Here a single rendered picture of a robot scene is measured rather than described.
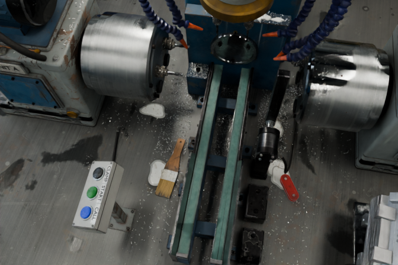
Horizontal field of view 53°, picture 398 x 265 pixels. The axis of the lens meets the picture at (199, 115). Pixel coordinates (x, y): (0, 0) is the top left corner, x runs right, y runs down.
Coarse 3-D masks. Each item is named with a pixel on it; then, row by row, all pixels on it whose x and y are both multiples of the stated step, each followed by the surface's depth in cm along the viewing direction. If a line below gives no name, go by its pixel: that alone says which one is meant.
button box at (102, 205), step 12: (96, 168) 100; (108, 168) 99; (120, 168) 102; (96, 180) 99; (108, 180) 97; (120, 180) 102; (84, 192) 98; (108, 192) 97; (84, 204) 97; (96, 204) 95; (108, 204) 97; (96, 216) 93; (108, 216) 97; (84, 228) 94; (96, 228) 93
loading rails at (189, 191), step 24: (216, 72) 130; (216, 96) 126; (240, 96) 126; (240, 120) 122; (192, 144) 129; (240, 144) 117; (192, 168) 114; (216, 168) 124; (240, 168) 113; (192, 192) 112; (192, 216) 109; (168, 240) 115; (192, 240) 112; (216, 240) 106; (216, 264) 104
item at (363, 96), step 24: (336, 48) 104; (360, 48) 104; (312, 72) 101; (336, 72) 100; (360, 72) 100; (384, 72) 101; (312, 96) 102; (336, 96) 101; (360, 96) 100; (384, 96) 101; (312, 120) 108; (336, 120) 105; (360, 120) 104
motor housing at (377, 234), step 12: (372, 204) 99; (384, 204) 95; (396, 204) 93; (372, 216) 97; (396, 216) 92; (372, 228) 95; (384, 228) 92; (396, 228) 91; (372, 240) 93; (384, 240) 90; (396, 252) 88; (372, 264) 90; (384, 264) 88; (396, 264) 87
